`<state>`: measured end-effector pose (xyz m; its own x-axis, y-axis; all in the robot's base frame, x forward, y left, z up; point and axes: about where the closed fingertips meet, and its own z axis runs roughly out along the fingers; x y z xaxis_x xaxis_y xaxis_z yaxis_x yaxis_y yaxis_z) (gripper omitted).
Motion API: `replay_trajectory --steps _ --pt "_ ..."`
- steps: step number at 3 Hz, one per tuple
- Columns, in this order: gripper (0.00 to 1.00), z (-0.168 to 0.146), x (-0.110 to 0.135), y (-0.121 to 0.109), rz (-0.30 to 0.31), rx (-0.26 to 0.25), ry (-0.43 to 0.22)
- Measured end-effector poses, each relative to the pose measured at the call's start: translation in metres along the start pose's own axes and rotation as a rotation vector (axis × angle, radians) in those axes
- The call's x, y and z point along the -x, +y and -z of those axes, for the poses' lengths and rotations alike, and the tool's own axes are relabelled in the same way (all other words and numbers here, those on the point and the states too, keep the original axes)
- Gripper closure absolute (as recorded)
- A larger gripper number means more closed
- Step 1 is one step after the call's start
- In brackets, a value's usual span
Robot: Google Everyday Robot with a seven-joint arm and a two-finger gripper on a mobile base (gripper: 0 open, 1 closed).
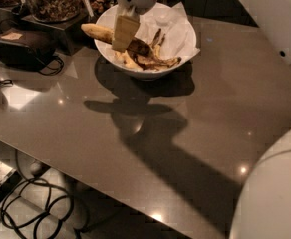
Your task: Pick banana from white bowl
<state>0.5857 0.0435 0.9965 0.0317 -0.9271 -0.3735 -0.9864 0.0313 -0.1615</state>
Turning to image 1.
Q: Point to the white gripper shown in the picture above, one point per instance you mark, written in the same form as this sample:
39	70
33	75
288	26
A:
128	22

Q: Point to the yellow brown banana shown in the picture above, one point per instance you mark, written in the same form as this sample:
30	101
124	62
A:
106	35

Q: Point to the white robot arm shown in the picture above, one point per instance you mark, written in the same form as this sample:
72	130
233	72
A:
191	130

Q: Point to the white ceramic bowl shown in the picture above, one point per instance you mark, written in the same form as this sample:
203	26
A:
109	54

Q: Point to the banana peel pile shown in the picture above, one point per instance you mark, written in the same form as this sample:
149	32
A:
153	61

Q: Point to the dark metal stand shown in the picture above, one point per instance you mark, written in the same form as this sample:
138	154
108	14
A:
68	36

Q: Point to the white paper liner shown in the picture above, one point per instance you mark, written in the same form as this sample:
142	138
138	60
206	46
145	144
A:
180	37

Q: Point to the glass jar of nuts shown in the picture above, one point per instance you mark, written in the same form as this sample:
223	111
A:
53	11

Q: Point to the black device with label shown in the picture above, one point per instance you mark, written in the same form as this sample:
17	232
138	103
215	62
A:
26	50

